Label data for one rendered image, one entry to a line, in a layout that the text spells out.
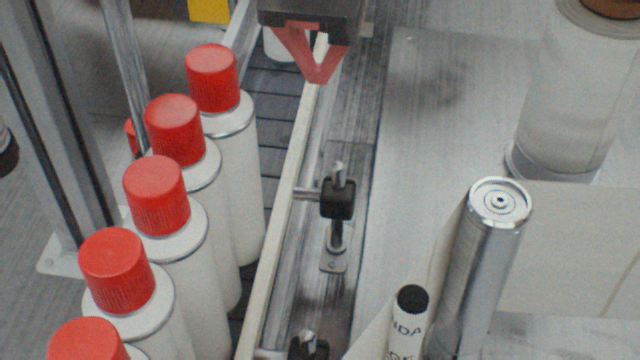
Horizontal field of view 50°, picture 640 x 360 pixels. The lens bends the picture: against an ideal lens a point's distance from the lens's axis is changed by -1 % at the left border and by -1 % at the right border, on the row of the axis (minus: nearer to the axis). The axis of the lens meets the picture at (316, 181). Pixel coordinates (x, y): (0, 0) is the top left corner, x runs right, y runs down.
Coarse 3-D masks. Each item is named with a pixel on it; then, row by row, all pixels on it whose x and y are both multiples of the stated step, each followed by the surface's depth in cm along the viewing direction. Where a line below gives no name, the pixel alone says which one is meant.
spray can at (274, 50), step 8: (264, 32) 74; (272, 32) 73; (264, 40) 75; (272, 40) 73; (264, 48) 76; (272, 48) 74; (280, 48) 74; (272, 56) 75; (280, 56) 75; (288, 56) 75; (280, 64) 75; (288, 64) 75
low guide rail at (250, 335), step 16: (320, 32) 74; (320, 48) 72; (304, 96) 67; (304, 112) 65; (304, 128) 64; (304, 144) 64; (288, 160) 61; (288, 176) 60; (288, 192) 59; (288, 208) 59; (272, 224) 57; (272, 240) 56; (272, 256) 55; (272, 272) 54; (256, 288) 53; (256, 304) 52; (256, 320) 51; (240, 336) 50; (256, 336) 50; (240, 352) 49
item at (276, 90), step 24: (312, 48) 78; (264, 72) 75; (288, 72) 75; (264, 96) 72; (288, 96) 72; (264, 120) 70; (288, 120) 70; (264, 144) 68; (288, 144) 68; (264, 168) 65; (264, 192) 63; (240, 312) 55
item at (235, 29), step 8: (240, 0) 70; (248, 0) 70; (240, 8) 69; (248, 8) 69; (240, 16) 68; (248, 16) 70; (232, 24) 67; (240, 24) 67; (232, 32) 66; (240, 32) 67; (224, 40) 65; (232, 40) 65; (232, 48) 65
